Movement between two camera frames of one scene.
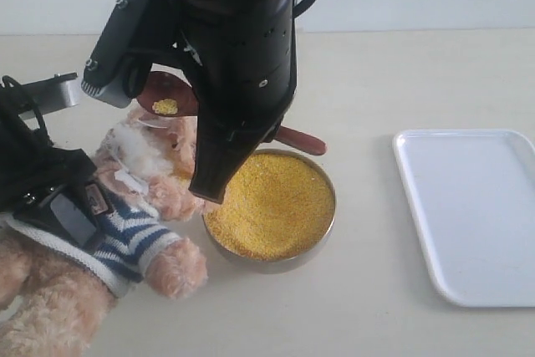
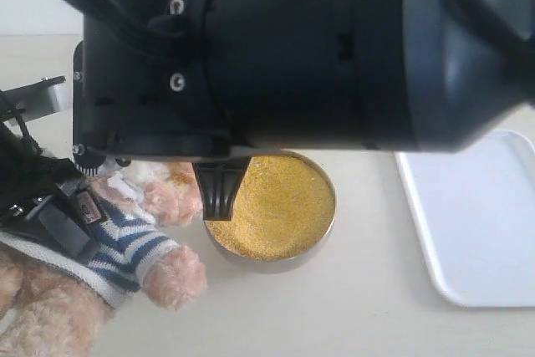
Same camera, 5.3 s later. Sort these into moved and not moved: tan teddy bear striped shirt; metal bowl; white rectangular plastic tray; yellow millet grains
Moved: tan teddy bear striped shirt
Not moved: white rectangular plastic tray; yellow millet grains; metal bowl
